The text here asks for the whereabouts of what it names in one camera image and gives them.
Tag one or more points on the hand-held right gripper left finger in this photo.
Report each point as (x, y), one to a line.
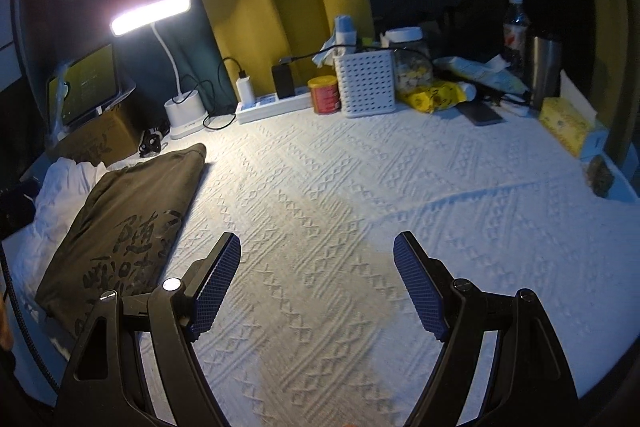
(215, 287)

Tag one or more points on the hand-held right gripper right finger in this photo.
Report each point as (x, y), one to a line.
(420, 287)

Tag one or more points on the dark olive t-shirt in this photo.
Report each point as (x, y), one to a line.
(125, 207)

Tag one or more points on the white desk lamp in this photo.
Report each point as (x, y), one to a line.
(185, 114)

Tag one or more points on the white cloth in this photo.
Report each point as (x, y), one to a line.
(55, 197)

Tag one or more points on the dark smartphone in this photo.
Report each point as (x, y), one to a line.
(480, 113)

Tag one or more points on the white power strip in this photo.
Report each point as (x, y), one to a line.
(270, 109)

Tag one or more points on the brown cardboard box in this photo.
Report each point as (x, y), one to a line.
(105, 137)

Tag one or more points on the yellow snack bag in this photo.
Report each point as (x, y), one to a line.
(432, 99)

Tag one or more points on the white charger plug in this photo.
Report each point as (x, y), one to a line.
(246, 91)

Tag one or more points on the white tube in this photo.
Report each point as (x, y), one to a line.
(466, 92)

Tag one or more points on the white perforated plastic basket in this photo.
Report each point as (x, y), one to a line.
(365, 84)

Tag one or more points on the grey rock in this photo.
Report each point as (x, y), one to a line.
(600, 177)

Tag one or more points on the clear snack jar white lid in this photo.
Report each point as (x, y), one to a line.
(412, 74)

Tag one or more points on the red tin can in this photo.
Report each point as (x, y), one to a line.
(324, 97)

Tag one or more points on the black charger plug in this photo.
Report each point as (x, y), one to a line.
(283, 82)

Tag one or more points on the yellow tissue box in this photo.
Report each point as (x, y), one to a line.
(565, 122)

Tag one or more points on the wet wipes pack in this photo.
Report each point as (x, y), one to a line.
(480, 74)

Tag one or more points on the tablet screen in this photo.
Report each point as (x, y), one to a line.
(90, 82)

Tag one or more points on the steel tumbler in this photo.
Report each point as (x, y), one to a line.
(546, 72)

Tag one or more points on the crumpled white tissue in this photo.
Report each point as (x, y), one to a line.
(327, 52)

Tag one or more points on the clear plastic water bottle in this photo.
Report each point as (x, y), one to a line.
(515, 37)

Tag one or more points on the blue-capped white bottle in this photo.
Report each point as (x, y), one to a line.
(345, 29)

